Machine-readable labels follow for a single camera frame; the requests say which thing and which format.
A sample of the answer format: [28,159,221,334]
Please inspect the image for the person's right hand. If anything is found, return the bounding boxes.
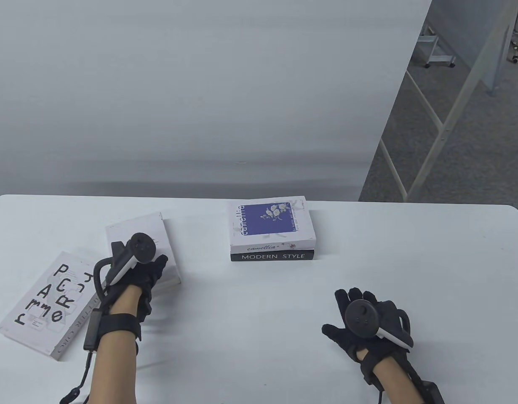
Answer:
[322,287,411,384]

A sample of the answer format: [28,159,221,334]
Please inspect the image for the person's left hand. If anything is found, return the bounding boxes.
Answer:
[101,254,169,325]

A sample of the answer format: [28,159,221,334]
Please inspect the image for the white book small text cover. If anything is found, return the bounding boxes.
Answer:
[106,212,183,297]

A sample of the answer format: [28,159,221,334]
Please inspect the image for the white book large black letters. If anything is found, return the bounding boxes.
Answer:
[0,251,116,361]

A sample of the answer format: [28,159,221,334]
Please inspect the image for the white book with black spine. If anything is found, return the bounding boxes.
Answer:
[230,249,315,262]

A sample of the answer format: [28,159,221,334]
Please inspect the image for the white book purple floral cover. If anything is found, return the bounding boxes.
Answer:
[229,196,318,253]

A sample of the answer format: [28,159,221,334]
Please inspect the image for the person's right forearm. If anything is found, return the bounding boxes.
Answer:
[356,349,424,404]

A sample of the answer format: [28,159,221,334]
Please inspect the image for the person's left forearm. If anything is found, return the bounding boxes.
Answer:
[88,286,142,404]

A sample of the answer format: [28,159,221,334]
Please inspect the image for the white backdrop board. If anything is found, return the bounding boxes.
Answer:
[0,0,433,202]

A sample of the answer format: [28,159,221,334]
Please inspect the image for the white wheeled cart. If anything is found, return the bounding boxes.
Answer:
[417,25,457,69]

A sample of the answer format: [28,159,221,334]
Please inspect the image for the grey partition panel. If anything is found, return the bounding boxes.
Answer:
[423,0,516,95]

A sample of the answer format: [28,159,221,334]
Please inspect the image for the black left wrist strap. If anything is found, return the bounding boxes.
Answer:
[98,314,142,342]

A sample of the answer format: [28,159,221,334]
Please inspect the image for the black left wrist camera module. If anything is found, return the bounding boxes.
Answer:
[83,309,103,352]

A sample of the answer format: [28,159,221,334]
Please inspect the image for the black cable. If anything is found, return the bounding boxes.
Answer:
[59,350,95,404]

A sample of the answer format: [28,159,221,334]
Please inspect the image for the white metal frame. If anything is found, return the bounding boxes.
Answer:
[379,0,518,202]

